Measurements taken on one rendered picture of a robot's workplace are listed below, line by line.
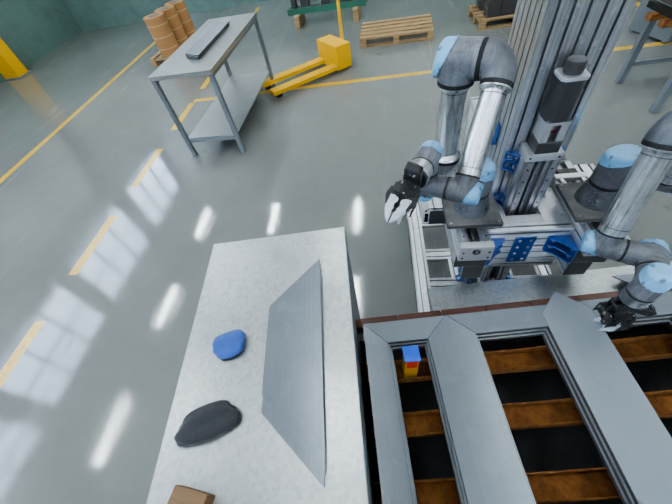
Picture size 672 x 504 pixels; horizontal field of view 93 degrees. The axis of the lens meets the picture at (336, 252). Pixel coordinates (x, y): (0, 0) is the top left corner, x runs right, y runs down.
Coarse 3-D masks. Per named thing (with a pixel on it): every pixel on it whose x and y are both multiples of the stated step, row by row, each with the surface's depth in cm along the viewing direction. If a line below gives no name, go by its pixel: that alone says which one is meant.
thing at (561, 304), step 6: (552, 300) 126; (558, 300) 125; (564, 300) 125; (570, 300) 125; (546, 306) 125; (552, 306) 124; (558, 306) 124; (564, 306) 124; (570, 306) 123; (576, 306) 123; (582, 306) 123; (546, 312) 123; (552, 312) 123
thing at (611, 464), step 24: (480, 336) 123; (504, 336) 123; (528, 336) 123; (552, 336) 118; (432, 360) 120; (576, 384) 107; (600, 432) 98; (408, 456) 103; (456, 456) 99; (600, 456) 98; (456, 480) 98; (624, 480) 91
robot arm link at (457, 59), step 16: (448, 48) 96; (464, 48) 94; (480, 48) 92; (448, 64) 98; (464, 64) 95; (480, 64) 93; (448, 80) 101; (464, 80) 100; (448, 96) 106; (464, 96) 106; (448, 112) 110; (448, 128) 114; (448, 144) 119; (448, 160) 123
